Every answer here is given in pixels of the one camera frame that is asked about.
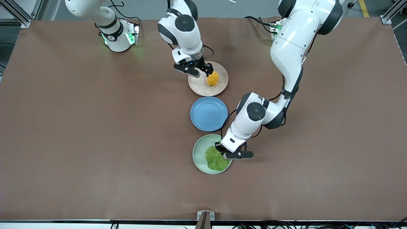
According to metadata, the yellow lemon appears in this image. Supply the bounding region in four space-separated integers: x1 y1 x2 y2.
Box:
207 71 220 87

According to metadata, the beige round plate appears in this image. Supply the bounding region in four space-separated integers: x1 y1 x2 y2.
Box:
188 61 229 97

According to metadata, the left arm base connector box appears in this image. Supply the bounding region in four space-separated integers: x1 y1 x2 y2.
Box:
270 20 283 42

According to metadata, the green lettuce leaf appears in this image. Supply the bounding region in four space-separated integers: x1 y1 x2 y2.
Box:
205 145 232 171

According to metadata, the black left arm base cable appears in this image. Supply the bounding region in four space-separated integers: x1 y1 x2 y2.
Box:
244 16 274 34

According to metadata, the black arm base cable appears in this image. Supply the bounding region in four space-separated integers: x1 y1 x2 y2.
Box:
244 16 274 34
108 0 141 24

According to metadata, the aluminium frame post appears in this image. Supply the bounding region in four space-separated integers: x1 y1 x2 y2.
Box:
380 0 407 24
0 0 43 28

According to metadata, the metal bracket on table edge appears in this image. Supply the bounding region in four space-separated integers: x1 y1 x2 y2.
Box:
197 211 215 229

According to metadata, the light green round plate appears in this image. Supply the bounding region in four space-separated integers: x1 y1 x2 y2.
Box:
192 134 232 175

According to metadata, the black right arm wrist cable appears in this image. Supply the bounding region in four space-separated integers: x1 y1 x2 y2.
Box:
202 44 215 60

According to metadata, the brown table cover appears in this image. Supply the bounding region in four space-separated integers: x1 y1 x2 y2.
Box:
0 16 407 221

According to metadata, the black right arm base cable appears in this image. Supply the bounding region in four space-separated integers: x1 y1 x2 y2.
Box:
108 0 141 24

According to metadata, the blue round plate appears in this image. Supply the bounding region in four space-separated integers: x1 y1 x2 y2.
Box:
190 96 228 132

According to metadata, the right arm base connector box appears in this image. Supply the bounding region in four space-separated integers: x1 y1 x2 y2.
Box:
126 21 141 45

